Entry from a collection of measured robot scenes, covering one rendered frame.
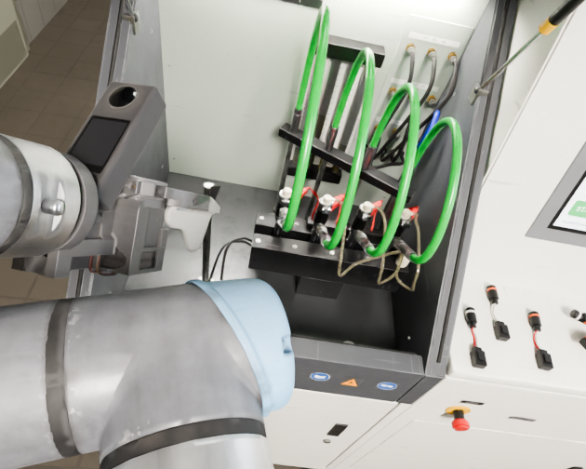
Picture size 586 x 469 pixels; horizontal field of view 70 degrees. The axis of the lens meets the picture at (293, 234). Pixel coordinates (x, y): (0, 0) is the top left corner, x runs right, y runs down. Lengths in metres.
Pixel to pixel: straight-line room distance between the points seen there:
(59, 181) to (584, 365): 0.96
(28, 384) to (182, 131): 0.96
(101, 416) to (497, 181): 0.77
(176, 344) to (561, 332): 0.92
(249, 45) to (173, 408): 0.85
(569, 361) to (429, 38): 0.70
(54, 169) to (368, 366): 0.66
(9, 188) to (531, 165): 0.79
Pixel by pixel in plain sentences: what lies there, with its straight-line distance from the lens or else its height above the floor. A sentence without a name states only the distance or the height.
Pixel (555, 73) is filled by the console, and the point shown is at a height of 1.40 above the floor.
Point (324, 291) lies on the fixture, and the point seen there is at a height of 0.86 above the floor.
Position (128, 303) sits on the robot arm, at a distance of 0.22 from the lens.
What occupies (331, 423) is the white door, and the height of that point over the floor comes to 0.59.
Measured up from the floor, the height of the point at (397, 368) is 0.95.
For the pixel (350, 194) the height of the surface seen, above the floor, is 1.26.
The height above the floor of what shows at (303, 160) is 1.31.
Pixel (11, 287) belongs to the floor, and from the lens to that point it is 2.11.
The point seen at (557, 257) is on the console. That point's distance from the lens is 1.03.
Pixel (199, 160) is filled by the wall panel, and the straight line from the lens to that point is 1.17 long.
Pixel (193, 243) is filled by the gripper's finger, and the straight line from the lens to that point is 0.44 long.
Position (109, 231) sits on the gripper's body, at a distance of 0.37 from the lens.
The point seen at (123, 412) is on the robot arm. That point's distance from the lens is 0.20.
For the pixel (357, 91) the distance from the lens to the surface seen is 0.97.
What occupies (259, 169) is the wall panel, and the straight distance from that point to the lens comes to 1.15.
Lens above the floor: 1.66
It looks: 49 degrees down
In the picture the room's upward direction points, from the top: 16 degrees clockwise
